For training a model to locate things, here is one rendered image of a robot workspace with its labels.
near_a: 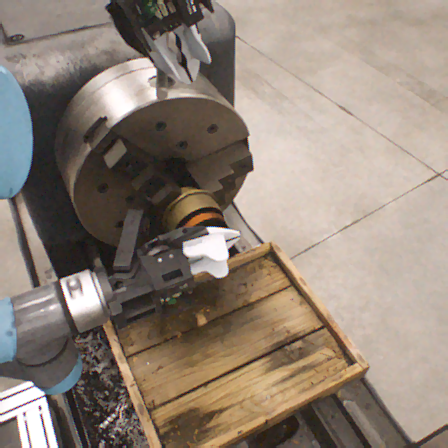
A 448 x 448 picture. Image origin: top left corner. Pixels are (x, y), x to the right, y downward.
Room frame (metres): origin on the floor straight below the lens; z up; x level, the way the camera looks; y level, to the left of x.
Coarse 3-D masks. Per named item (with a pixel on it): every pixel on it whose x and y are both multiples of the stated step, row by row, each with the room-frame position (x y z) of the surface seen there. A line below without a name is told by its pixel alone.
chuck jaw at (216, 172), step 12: (240, 144) 0.63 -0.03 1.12; (204, 156) 0.61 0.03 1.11; (216, 156) 0.61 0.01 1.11; (228, 156) 0.61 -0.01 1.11; (240, 156) 0.60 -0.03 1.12; (252, 156) 0.61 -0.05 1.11; (192, 168) 0.59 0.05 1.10; (204, 168) 0.58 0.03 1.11; (216, 168) 0.58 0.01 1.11; (228, 168) 0.58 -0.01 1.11; (240, 168) 0.60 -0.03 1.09; (252, 168) 0.61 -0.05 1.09; (192, 180) 0.57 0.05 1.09; (204, 180) 0.56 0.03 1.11; (216, 180) 0.55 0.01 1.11; (228, 180) 0.57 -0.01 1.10; (216, 192) 0.53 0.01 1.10; (228, 192) 0.56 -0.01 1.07
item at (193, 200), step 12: (192, 192) 0.51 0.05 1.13; (204, 192) 0.52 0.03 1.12; (168, 204) 0.50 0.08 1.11; (180, 204) 0.49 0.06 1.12; (192, 204) 0.49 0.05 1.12; (204, 204) 0.49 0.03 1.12; (216, 204) 0.50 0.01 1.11; (168, 216) 0.49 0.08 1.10; (180, 216) 0.47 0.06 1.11; (192, 216) 0.47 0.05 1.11; (204, 216) 0.47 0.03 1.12; (216, 216) 0.47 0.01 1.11; (168, 228) 0.48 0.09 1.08; (228, 228) 0.47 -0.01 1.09
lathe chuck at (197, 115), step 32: (96, 96) 0.62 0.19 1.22; (128, 96) 0.60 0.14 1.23; (192, 96) 0.61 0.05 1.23; (128, 128) 0.56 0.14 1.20; (160, 128) 0.58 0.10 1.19; (192, 128) 0.60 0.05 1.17; (224, 128) 0.63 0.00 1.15; (64, 160) 0.57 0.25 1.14; (96, 160) 0.53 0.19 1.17; (160, 160) 0.58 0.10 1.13; (192, 160) 0.60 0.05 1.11; (96, 192) 0.53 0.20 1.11; (128, 192) 0.55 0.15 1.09; (96, 224) 0.52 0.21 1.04
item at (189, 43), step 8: (184, 24) 0.48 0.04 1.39; (176, 32) 0.48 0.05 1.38; (184, 32) 0.48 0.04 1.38; (192, 32) 0.46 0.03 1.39; (176, 40) 0.49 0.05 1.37; (184, 40) 0.48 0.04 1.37; (192, 40) 0.47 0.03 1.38; (200, 40) 0.46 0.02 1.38; (184, 48) 0.48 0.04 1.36; (192, 48) 0.48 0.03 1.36; (200, 48) 0.46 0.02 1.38; (184, 56) 0.49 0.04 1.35; (192, 56) 0.49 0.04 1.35; (200, 56) 0.47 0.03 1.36; (208, 56) 0.45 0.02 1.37; (184, 64) 0.49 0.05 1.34; (192, 64) 0.49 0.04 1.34; (192, 72) 0.49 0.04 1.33; (192, 80) 0.49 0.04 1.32
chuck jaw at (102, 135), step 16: (96, 128) 0.57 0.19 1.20; (96, 144) 0.54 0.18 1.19; (112, 144) 0.54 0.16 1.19; (128, 144) 0.54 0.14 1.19; (112, 160) 0.51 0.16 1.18; (128, 160) 0.52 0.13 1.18; (144, 160) 0.53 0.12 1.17; (128, 176) 0.51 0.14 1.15; (144, 176) 0.51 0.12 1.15; (160, 176) 0.52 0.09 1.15; (144, 192) 0.50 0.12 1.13; (160, 192) 0.51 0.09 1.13; (176, 192) 0.50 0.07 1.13; (160, 208) 0.49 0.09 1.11
